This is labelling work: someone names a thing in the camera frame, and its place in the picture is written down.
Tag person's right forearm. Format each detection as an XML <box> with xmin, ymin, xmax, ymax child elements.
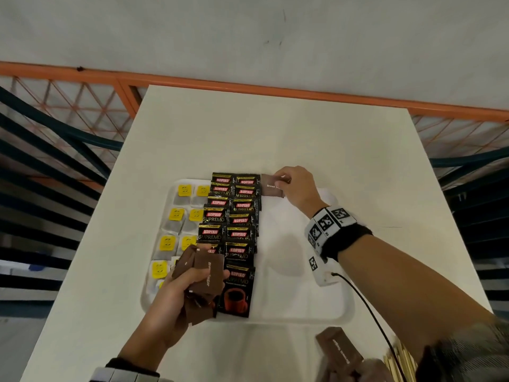
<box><xmin>337</xmin><ymin>234</ymin><xmax>499</xmax><ymax>364</ymax></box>

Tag black cable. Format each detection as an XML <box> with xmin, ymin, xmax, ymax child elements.
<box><xmin>331</xmin><ymin>272</ymin><xmax>409</xmax><ymax>382</ymax></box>

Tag pile of brown packets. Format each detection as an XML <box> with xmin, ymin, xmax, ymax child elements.
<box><xmin>317</xmin><ymin>356</ymin><xmax>395</xmax><ymax>382</ymax></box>

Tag dark green metal bars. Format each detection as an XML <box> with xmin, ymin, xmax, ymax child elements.
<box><xmin>0</xmin><ymin>85</ymin><xmax>125</xmax><ymax>303</ymax></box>
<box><xmin>429</xmin><ymin>146</ymin><xmax>509</xmax><ymax>303</ymax></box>

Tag orange metal mesh railing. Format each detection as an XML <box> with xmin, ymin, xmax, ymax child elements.
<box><xmin>0</xmin><ymin>61</ymin><xmax>509</xmax><ymax>191</ymax></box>

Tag plaid sleeve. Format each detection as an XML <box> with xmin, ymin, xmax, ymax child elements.
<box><xmin>415</xmin><ymin>317</ymin><xmax>509</xmax><ymax>382</ymax></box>

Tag person's right hand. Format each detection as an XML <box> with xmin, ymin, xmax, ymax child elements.
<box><xmin>273</xmin><ymin>166</ymin><xmax>329</xmax><ymax>219</ymax></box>

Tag brown sachet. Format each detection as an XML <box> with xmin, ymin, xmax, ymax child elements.
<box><xmin>315</xmin><ymin>327</ymin><xmax>365</xmax><ymax>376</ymax></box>
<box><xmin>260</xmin><ymin>173</ymin><xmax>288</xmax><ymax>198</ymax></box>

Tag white wrist tracker with markers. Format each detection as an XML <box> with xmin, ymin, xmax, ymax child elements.
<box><xmin>304</xmin><ymin>205</ymin><xmax>357</xmax><ymax>287</ymax></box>

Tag person's left hand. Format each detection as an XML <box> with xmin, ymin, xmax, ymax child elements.
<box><xmin>146</xmin><ymin>266</ymin><xmax>231</xmax><ymax>351</ymax></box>

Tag person's left forearm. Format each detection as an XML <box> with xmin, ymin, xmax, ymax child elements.
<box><xmin>117</xmin><ymin>310</ymin><xmax>177</xmax><ymax>374</ymax></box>

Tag bunch of brown packets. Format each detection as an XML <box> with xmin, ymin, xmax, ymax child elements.
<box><xmin>171</xmin><ymin>244</ymin><xmax>226</xmax><ymax>327</ymax></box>

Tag rows of black coffee packets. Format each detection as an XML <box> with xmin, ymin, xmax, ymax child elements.
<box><xmin>197</xmin><ymin>172</ymin><xmax>263</xmax><ymax>319</ymax></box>

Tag rows of yellow-tagged tea bags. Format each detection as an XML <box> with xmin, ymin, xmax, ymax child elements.
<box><xmin>145</xmin><ymin>183</ymin><xmax>212</xmax><ymax>299</ymax></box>

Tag bundle of golden sticks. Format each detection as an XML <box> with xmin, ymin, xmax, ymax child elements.
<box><xmin>383</xmin><ymin>341</ymin><xmax>419</xmax><ymax>382</ymax></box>

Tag black wrist strap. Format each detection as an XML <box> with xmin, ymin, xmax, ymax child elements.
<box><xmin>320</xmin><ymin>223</ymin><xmax>374</xmax><ymax>262</ymax></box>

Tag white plastic tray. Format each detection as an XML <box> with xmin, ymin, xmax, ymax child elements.
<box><xmin>140</xmin><ymin>178</ymin><xmax>356</xmax><ymax>325</ymax></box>

